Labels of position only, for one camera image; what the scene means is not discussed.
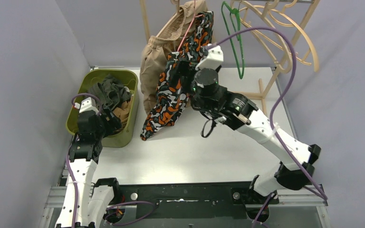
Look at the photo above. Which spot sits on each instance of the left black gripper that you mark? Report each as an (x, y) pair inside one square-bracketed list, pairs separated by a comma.
[(107, 119)]

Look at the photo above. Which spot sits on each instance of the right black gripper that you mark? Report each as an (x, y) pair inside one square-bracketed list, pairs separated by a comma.
[(184, 68)]

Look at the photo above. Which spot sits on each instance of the brown shorts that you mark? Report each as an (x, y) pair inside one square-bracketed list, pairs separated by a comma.
[(122, 112)]

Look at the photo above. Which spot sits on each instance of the dark green shorts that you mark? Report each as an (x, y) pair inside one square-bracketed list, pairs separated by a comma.
[(111, 92)]

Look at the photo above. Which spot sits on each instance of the camouflage patterned shorts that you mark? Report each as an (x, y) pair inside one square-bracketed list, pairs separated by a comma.
[(171, 103)]

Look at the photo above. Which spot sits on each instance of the pink hanger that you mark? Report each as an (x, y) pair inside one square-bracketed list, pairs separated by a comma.
[(191, 10)]

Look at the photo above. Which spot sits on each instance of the wooden hanger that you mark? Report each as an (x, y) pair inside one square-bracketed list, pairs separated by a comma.
[(264, 34), (310, 57)]

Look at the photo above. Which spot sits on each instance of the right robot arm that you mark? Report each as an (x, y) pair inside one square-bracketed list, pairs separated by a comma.
[(220, 106)]

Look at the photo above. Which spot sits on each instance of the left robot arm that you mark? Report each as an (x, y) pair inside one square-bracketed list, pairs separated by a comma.
[(85, 170)]

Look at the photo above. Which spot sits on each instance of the beige shorts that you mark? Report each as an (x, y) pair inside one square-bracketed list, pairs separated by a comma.
[(154, 56)]

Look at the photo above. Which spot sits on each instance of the wooden clothes rack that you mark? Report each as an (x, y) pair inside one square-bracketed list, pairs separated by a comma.
[(263, 91)]

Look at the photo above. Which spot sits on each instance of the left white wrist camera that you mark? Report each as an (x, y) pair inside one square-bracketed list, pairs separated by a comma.
[(88, 104)]

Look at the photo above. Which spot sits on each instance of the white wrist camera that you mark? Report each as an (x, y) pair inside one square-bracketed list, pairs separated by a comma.
[(212, 58), (88, 104)]

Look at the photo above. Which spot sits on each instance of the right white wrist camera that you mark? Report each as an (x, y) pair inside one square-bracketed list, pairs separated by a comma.
[(212, 58)]

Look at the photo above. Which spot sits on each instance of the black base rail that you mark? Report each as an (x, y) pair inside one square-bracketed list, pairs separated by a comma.
[(110, 205)]

